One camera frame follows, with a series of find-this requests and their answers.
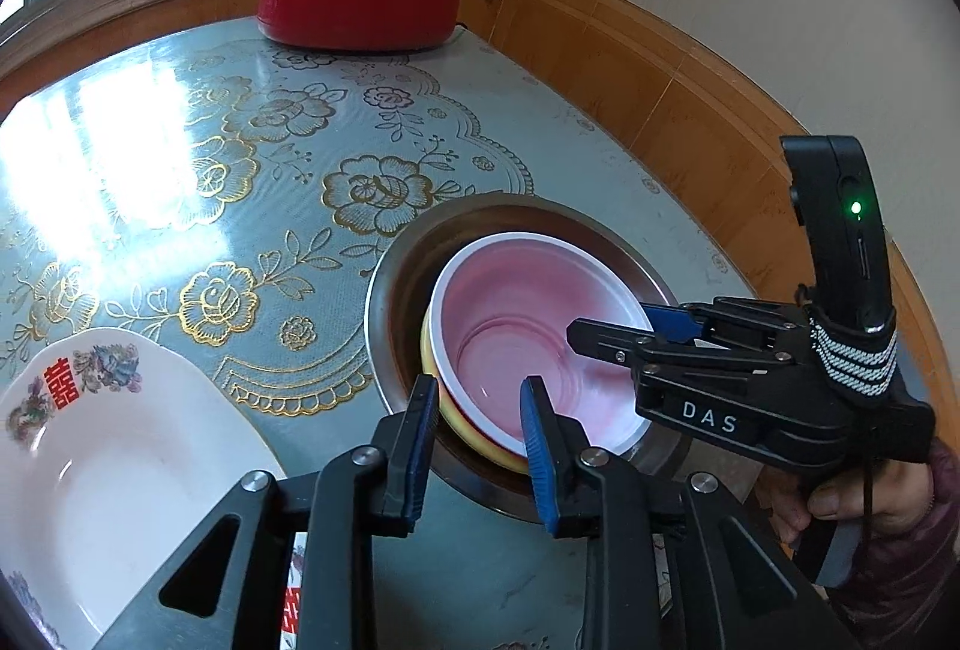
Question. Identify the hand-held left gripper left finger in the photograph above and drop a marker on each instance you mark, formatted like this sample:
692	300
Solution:
420	440

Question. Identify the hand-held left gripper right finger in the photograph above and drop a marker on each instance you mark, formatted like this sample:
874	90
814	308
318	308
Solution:
534	440

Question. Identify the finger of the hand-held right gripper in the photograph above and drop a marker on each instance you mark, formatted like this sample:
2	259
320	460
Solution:
750	320
675	352

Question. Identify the yellow plastic bowl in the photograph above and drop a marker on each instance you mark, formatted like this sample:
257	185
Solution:
450	406

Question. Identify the red plastic bowl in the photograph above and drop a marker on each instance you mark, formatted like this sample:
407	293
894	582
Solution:
510	290

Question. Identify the stainless steel bowl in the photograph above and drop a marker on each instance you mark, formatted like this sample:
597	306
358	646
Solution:
416	256

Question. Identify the small white floral plate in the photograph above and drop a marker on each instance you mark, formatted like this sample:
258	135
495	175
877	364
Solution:
112	492

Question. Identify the person's right hand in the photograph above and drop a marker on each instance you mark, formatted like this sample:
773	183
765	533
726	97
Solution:
892	492

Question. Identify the floral gold patterned tablecloth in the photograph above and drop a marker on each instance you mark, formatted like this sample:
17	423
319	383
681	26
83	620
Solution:
225	185

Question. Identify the red electric pot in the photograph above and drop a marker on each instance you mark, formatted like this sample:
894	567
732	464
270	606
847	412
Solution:
352	8

